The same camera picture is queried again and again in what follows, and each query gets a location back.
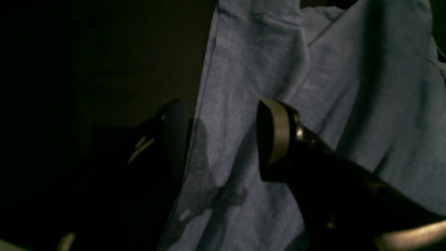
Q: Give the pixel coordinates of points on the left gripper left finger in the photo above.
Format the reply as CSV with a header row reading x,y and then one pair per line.
x,y
118,200

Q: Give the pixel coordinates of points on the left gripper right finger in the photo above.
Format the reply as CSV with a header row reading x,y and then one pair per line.
x,y
344,207

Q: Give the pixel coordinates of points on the light blue t-shirt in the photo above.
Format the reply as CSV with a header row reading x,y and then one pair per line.
x,y
367,80

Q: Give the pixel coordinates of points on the black table cloth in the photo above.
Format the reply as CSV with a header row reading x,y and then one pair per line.
x,y
77,76

